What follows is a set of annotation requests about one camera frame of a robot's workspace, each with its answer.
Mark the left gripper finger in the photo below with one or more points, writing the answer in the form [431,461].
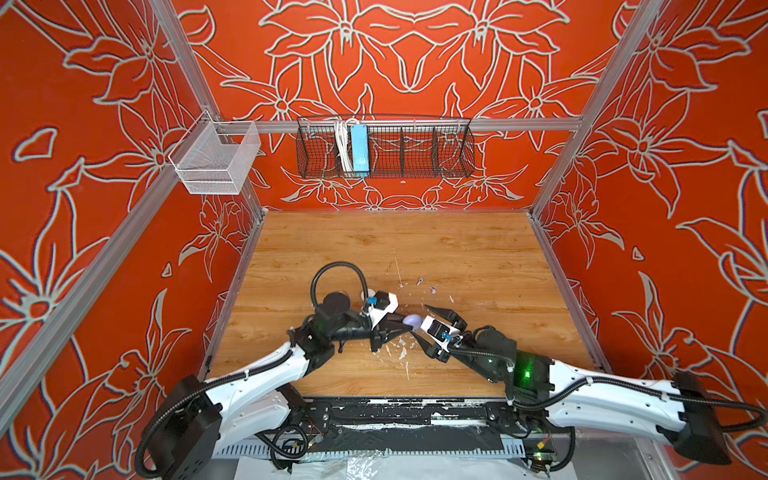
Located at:
[380,337]
[391,320]

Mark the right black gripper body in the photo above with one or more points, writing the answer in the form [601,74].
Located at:
[471,350]

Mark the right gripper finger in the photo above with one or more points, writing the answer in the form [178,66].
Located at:
[448,316]
[432,350]

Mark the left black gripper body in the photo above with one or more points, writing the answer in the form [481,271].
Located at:
[355,329]

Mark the purple round charging case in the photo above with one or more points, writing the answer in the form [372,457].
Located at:
[415,321]

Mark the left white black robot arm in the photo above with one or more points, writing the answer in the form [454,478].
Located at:
[199,418]

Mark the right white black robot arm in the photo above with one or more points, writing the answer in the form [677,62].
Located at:
[676,412]

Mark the light blue power strip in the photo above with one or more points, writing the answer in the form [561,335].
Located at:
[360,149]

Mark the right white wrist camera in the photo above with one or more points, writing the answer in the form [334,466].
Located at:
[440,332]

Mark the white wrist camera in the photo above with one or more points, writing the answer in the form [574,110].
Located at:
[378,307]
[440,332]

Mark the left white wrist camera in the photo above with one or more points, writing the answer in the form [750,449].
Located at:
[378,307]

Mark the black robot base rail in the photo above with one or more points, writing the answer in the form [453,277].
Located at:
[327,427]

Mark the black wire wall basket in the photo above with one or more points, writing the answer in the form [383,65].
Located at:
[400,147]

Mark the clear plastic wall bin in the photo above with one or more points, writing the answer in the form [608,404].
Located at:
[215,158]

